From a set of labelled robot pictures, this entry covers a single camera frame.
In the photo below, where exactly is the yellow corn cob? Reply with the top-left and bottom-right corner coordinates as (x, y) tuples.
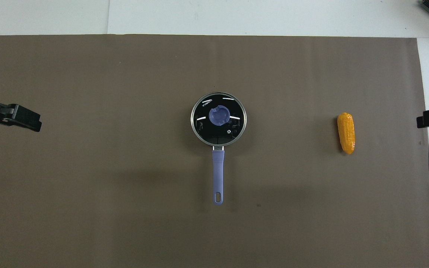
(337, 112), (356, 155)

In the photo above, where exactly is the glass lid purple knob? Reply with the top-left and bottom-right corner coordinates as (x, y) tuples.
(191, 92), (247, 146)

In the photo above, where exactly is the brown table mat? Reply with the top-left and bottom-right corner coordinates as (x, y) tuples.
(0, 35), (429, 268)

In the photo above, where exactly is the black pot purple handle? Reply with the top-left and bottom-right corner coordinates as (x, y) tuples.
(191, 92), (247, 206)

